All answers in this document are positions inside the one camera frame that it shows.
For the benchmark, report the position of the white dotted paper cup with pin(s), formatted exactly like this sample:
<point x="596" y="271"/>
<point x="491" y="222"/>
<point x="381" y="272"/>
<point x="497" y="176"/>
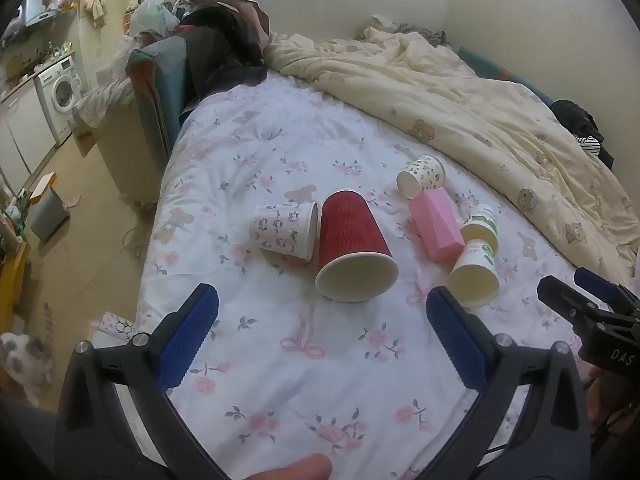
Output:
<point x="425" y="170"/>

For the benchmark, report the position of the cream bear print duvet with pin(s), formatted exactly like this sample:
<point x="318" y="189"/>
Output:
<point x="450" y="90"/>

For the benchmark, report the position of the white kitchen cabinet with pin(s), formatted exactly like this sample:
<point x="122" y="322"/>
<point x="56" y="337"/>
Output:
<point x="22" y="125"/>

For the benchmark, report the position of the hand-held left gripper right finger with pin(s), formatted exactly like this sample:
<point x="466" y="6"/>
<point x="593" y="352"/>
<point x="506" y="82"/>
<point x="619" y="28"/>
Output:
<point x="457" y="340"/>

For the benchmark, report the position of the yellow furniture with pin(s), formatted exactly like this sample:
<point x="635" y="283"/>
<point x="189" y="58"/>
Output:
<point x="12" y="280"/>

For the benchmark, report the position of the patterned wrapping paper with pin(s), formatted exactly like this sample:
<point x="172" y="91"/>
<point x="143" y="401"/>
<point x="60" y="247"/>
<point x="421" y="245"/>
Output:
<point x="116" y="325"/>

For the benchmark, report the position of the pink faceted cup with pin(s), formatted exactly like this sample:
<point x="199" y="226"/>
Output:
<point x="435" y="222"/>

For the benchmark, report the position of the person's right hand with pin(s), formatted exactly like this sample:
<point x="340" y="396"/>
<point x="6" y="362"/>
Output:
<point x="595" y="400"/>

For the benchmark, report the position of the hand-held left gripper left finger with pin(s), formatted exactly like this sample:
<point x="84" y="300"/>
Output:
<point x="187" y="340"/>

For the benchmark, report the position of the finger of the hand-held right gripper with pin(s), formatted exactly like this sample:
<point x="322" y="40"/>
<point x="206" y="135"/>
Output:
<point x="600" y="282"/>
<point x="567" y="300"/>

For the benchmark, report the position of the grey and white cat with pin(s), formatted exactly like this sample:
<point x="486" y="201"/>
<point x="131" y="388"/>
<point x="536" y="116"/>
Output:
<point x="20" y="360"/>

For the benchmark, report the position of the red ribbed paper cup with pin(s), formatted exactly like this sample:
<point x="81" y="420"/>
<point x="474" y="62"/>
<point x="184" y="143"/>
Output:
<point x="350" y="230"/>

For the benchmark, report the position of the white animal print paper cup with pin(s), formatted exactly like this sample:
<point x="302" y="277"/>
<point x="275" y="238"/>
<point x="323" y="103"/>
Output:
<point x="280" y="227"/>

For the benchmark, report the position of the striped black white cloth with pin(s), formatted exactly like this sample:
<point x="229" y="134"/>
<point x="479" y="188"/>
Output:
<point x="590" y="143"/>

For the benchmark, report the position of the translucent plastic bag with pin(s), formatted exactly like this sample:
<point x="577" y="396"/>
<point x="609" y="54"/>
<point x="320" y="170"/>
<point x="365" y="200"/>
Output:
<point x="150" y="15"/>

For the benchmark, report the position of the grey patterned cloth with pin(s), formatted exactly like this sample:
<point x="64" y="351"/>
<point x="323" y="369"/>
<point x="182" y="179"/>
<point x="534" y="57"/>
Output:
<point x="400" y="30"/>

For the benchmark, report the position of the white green print paper cup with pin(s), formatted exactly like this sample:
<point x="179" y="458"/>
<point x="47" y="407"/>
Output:
<point x="472" y="280"/>
<point x="482" y="222"/>

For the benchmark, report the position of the black garment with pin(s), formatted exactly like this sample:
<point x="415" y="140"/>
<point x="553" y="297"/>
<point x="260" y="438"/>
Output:
<point x="575" y="115"/>

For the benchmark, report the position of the grey trash bin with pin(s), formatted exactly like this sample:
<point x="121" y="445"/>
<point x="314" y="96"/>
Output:
<point x="47" y="212"/>

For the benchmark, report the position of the white floral bed sheet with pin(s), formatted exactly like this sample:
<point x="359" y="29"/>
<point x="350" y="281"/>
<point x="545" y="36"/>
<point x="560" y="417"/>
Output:
<point x="280" y="160"/>

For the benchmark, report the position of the cardboard box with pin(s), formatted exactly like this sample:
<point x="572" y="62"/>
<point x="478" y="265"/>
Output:
<point x="84" y="140"/>

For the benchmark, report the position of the white washing machine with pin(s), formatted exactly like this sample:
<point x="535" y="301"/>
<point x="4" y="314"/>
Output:
<point x="62" y="90"/>

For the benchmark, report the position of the teal armchair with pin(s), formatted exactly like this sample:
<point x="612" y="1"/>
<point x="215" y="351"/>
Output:
<point x="167" y="67"/>

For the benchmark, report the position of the range hood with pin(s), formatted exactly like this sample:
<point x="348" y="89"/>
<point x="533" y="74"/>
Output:
<point x="37" y="10"/>

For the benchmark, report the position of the hanging beige cloth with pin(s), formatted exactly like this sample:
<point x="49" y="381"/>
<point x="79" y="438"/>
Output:
<point x="95" y="7"/>

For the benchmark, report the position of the dark clothing pile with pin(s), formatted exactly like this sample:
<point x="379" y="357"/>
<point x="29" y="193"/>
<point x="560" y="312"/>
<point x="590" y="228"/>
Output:
<point x="215" y="45"/>

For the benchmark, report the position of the person's left hand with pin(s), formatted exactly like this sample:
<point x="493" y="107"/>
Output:
<point x="295" y="470"/>

